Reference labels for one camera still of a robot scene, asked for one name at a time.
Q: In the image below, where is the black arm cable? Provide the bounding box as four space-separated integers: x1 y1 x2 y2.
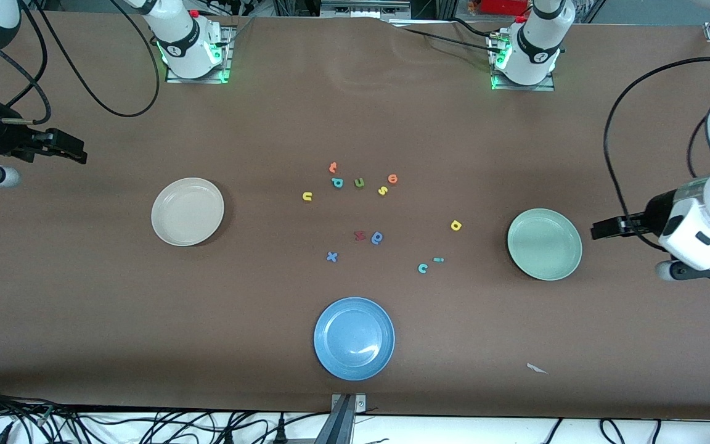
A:
604 57 710 252
0 0 161 126

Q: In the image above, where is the blue plate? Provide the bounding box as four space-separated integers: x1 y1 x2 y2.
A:
314 297 396 381

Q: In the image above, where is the grey power strip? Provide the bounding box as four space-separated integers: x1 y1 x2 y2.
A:
320 0 411 19

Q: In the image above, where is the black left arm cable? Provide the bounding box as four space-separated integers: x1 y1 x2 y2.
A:
604 57 710 252

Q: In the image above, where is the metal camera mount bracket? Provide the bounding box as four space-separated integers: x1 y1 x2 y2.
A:
330 393 367 444

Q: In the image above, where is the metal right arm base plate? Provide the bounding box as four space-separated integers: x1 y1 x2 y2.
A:
166 25 232 84

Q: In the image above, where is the red box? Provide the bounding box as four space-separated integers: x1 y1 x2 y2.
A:
472 0 529 16

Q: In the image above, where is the tangled black cable bundle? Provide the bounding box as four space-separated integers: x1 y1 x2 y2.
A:
0 385 331 444

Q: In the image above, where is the black looped floor cable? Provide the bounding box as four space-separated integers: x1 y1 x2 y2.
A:
598 418 664 444

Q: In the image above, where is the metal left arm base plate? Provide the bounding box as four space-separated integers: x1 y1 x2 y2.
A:
491 34 556 92

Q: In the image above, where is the light green plate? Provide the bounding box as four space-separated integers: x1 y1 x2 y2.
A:
507 208 583 282

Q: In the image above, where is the brown table cover sheet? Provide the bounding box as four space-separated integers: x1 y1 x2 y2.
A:
0 11 710 421

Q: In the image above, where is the beige brown plate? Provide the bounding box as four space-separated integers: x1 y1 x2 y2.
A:
151 178 225 247

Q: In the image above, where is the thin black table cable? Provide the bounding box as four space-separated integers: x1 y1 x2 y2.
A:
449 16 507 39
399 27 496 52

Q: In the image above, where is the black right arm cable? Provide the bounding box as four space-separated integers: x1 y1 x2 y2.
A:
0 0 161 126

